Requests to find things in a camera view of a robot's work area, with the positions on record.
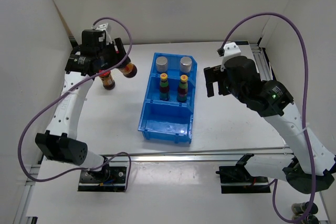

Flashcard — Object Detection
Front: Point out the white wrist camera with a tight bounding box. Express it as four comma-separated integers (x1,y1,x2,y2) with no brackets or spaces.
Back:
92,23,112,45
217,42,242,64

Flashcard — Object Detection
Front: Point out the blue three-compartment plastic bin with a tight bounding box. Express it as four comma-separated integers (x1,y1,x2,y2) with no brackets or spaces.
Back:
138,52,197,144

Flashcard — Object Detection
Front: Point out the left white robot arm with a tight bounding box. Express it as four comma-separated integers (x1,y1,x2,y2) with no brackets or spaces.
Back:
35,29,126,182

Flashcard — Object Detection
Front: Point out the dark corner bottle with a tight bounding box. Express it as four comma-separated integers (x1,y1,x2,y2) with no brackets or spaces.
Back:
292,214,319,224
291,202,319,215

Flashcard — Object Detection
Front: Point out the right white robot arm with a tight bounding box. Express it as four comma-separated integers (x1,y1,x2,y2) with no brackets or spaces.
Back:
204,56,335,194

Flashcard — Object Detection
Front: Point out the upper dark corner bottle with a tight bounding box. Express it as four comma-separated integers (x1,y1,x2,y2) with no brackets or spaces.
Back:
291,202,319,215

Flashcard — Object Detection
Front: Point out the yellow-cap sauce bottle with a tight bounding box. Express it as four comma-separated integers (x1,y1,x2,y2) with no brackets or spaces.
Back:
176,74,188,103
159,73,170,101

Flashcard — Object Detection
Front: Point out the red-lid sauce jar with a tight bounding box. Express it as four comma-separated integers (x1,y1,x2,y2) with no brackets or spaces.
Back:
118,62,138,78
99,70,115,90

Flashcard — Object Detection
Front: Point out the aluminium frame rail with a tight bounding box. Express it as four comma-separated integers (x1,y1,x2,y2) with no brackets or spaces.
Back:
39,40,301,163

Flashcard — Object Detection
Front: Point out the blue-label shaker can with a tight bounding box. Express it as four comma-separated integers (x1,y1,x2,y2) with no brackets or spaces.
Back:
155,56,168,73
180,56,193,75

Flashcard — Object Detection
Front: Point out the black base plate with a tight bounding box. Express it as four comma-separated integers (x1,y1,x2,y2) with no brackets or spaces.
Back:
77,166,128,193
216,166,271,194

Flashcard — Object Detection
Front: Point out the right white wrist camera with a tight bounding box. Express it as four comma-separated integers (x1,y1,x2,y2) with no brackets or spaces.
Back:
217,42,242,64

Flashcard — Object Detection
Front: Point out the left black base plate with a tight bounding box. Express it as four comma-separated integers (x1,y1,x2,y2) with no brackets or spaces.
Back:
77,166,128,193

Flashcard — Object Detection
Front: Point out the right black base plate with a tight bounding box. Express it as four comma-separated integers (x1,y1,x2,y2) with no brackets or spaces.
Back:
216,166,271,194

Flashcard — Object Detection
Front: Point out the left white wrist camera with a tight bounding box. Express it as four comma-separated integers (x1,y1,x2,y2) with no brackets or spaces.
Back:
92,23,112,45

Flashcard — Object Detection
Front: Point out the lower dark corner bottle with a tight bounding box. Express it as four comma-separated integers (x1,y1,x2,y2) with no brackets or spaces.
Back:
292,214,319,224

